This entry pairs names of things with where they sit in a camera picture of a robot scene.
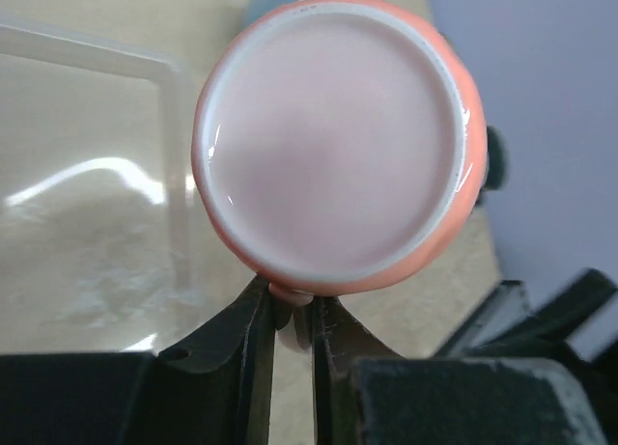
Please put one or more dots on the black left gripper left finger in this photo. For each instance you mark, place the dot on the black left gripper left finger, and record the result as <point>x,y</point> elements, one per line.
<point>211,387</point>

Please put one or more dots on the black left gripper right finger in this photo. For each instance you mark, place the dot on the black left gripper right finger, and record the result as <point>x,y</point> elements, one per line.
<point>522,392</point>

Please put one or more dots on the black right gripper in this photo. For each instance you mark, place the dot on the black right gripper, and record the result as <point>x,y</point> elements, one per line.
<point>505,325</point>

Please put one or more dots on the dark grey mug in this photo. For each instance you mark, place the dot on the dark grey mug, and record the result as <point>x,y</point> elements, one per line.
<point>497,164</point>

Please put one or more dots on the pink mug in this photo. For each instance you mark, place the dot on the pink mug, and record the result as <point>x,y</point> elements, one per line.
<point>338,147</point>

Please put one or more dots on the clear plastic tray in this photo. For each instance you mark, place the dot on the clear plastic tray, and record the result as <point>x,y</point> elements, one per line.
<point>96,194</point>

